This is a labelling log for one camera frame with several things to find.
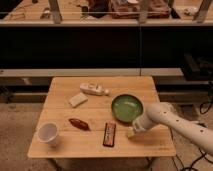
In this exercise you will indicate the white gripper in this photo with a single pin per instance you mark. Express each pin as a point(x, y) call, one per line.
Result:
point(141, 124)

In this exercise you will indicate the dark rectangular eraser bar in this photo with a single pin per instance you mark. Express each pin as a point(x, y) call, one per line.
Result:
point(109, 135)

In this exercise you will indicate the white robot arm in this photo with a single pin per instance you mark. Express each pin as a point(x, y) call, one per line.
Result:
point(162, 113)

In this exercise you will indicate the green bowl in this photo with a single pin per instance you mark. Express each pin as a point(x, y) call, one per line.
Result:
point(126, 108)

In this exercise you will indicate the wooden table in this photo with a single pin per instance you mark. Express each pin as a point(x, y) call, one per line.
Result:
point(96, 112)

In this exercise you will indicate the white rectangular sponge block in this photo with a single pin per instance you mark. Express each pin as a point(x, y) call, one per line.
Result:
point(78, 99)

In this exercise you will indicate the white paper cup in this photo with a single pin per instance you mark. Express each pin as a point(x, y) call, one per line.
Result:
point(48, 133)

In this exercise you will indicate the long workbench shelf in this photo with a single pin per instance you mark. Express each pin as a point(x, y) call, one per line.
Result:
point(106, 12)

